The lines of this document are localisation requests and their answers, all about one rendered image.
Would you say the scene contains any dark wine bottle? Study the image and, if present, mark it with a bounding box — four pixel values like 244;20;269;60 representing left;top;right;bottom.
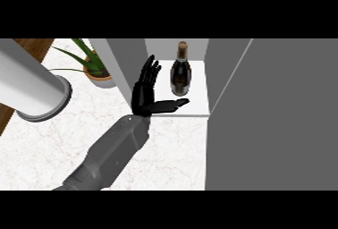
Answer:
169;40;194;98

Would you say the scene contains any flat dark grey cabinet door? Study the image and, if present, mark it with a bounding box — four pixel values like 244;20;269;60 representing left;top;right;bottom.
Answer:
204;38;338;191

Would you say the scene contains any white cylinder with grey rim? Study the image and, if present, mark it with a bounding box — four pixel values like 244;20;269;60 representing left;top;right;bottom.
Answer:
0;38;74;123

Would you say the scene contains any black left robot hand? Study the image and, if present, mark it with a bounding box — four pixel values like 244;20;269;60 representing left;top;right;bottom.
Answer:
130;54;192;118

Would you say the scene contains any green plant in terracotta pot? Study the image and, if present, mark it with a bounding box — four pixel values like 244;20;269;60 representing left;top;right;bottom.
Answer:
46;38;120;89

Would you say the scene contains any grey cabinet with white shelf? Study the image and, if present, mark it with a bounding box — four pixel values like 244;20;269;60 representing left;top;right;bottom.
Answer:
89;38;256;118

